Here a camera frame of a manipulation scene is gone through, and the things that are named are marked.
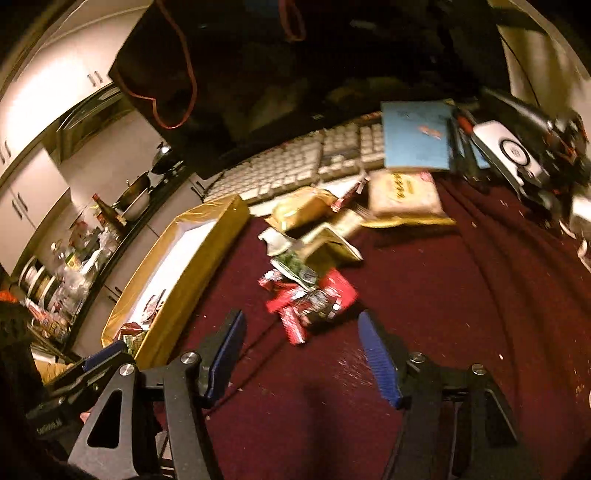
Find dark red tablecloth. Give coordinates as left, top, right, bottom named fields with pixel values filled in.
left=152, top=175, right=591, bottom=480

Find white round-dial device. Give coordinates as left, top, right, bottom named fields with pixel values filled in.
left=471, top=120, right=552, bottom=188

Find range hood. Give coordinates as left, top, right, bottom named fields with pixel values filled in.
left=55, top=85, right=134, bottom=160

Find beige keyboard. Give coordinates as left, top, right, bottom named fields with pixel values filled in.
left=203, top=117, right=386, bottom=217

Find red labelled packet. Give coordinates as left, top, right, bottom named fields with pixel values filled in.
left=28, top=300, right=70, bottom=337

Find large cream snack packet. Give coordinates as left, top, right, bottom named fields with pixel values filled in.
left=367, top=171, right=458, bottom=229

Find stack of white bowls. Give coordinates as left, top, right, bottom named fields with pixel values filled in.
left=18, top=258, right=51, bottom=301

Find black equipment rig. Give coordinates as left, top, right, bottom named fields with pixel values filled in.
left=480, top=88, right=591, bottom=217

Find person's left forearm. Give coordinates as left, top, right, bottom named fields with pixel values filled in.
left=34, top=360, right=70, bottom=384

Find dark sauce bottle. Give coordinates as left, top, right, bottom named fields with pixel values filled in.
left=91, top=193, right=127, bottom=227

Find pile of clear plastic bags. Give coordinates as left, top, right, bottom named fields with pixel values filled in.
left=51, top=222, right=121, bottom=287

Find blue book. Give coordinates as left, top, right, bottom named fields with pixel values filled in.
left=381, top=99, right=490, bottom=172

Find green gold snack packet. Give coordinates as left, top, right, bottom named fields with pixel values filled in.
left=270, top=251, right=320, bottom=289

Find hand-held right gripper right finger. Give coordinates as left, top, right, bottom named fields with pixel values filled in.
left=358, top=310, right=520, bottom=480

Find red cable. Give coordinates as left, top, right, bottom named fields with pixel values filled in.
left=127, top=0, right=199, bottom=130
left=278, top=0, right=307, bottom=42

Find black monitor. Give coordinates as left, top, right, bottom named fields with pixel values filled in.
left=108, top=0, right=509, bottom=181

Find gold cardboard box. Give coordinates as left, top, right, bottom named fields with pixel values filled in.
left=100, top=194, right=251, bottom=370

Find dark red snack packet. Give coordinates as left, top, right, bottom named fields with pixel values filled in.
left=331, top=178, right=370, bottom=213

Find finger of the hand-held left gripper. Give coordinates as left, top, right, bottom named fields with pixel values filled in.
left=45, top=340, right=134, bottom=398

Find white snack packet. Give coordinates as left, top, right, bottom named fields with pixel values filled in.
left=257, top=228, right=301, bottom=257

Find black wok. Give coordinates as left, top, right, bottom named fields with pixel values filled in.
left=150, top=143, right=174, bottom=174

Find small red snack packet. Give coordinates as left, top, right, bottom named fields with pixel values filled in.
left=259, top=270, right=287, bottom=291

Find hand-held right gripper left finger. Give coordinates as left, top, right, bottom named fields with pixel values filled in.
left=68, top=309, right=247, bottom=480

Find steel mixing bowl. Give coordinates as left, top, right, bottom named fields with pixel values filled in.
left=113, top=173, right=153, bottom=220

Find white wall cabinets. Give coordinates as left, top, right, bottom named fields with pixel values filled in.
left=0, top=0, right=153, bottom=273

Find gold white-edged snack packet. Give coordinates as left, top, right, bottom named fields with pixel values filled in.
left=298, top=222, right=365, bottom=273

